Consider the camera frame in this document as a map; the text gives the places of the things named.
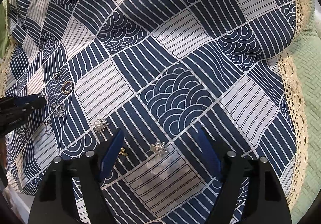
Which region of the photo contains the small gold earring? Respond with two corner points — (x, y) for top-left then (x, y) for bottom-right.
(119, 147), (128, 156)

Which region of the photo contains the silver pearl flower earring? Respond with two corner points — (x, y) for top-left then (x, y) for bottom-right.
(93, 119), (109, 134)

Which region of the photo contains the small dark stud earring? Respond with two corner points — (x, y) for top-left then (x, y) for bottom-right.
(53, 70), (63, 80)

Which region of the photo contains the pearl cluster earring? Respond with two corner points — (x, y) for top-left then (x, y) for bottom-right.
(150, 141), (168, 156)

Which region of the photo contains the navy white patterned cloth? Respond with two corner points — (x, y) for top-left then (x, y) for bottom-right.
(4, 0), (298, 223)

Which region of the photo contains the green quilted bedspread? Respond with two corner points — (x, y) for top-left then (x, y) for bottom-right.
(290, 7), (320, 223)

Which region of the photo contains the gold silver double ring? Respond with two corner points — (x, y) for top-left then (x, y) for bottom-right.
(61, 80), (74, 95)

